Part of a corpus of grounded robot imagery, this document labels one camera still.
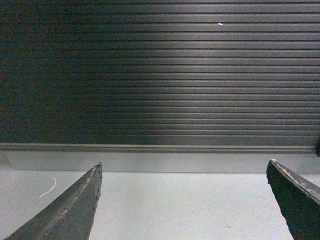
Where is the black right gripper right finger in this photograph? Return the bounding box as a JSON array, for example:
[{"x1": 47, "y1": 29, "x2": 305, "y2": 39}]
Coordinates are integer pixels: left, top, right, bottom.
[{"x1": 266, "y1": 159, "x2": 320, "y2": 240}]

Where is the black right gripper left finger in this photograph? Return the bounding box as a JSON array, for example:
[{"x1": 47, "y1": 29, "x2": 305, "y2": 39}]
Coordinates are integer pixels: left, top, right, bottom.
[{"x1": 7, "y1": 163, "x2": 103, "y2": 240}]

